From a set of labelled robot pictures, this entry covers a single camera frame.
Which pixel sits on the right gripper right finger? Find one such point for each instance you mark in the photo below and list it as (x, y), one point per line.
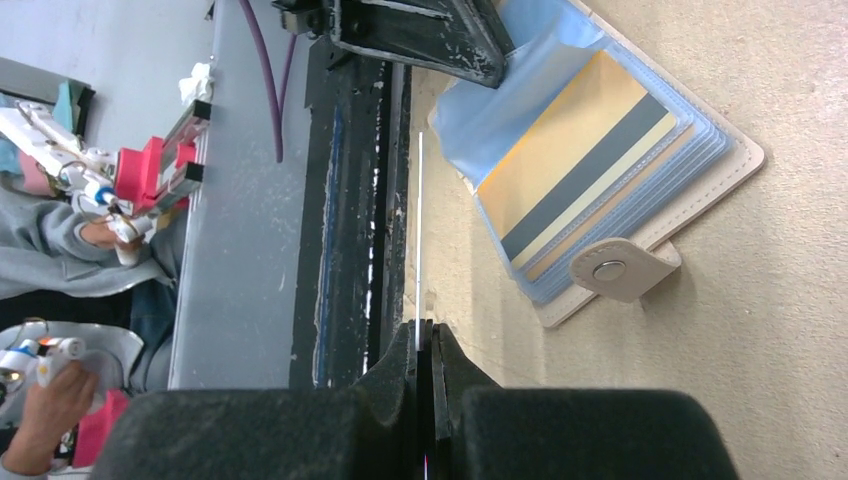
(467, 427)

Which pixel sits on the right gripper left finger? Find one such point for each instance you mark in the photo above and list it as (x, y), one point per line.
(389, 442)

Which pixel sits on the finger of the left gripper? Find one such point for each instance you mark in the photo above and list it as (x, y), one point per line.
(461, 38)

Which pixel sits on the white VIP card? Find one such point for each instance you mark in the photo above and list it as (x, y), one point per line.
(418, 256)

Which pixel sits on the beige snap card holder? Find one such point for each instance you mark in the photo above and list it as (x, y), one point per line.
(619, 247)

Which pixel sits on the gold striped card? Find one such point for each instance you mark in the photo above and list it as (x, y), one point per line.
(599, 126)

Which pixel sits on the operator hand upper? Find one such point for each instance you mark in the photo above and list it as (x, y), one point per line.
(99, 234)

